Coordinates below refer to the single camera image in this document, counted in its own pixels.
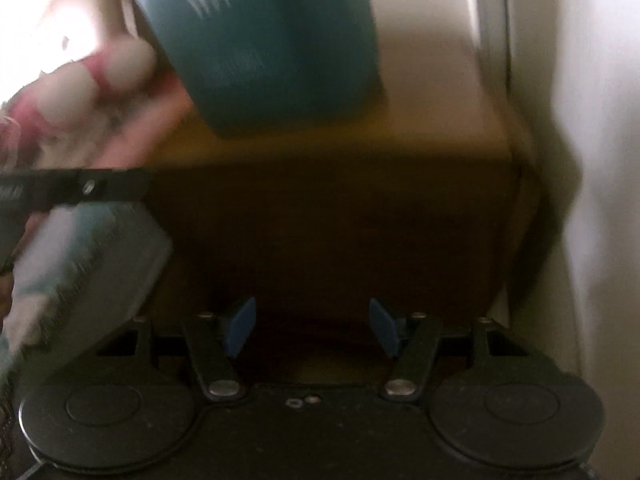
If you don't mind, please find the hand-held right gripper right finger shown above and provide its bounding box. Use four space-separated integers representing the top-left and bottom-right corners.
368 298 531 403

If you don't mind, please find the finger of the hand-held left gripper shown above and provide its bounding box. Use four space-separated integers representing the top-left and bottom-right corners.
30 169 152 210

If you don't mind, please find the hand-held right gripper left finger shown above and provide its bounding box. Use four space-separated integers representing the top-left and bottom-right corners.
95 296 257 401

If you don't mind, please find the teal deer print bin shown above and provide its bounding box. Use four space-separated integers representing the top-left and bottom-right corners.
127 0 383 141

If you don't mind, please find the printed blanket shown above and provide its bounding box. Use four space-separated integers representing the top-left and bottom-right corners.
0 80 196 411

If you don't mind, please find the wooden nightstand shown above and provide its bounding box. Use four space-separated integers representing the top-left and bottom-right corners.
145 80 548 326

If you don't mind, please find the pink plush toy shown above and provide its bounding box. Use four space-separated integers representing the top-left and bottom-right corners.
0 37 158 131

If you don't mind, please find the white wardrobe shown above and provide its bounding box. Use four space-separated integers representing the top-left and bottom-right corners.
470 0 640 461

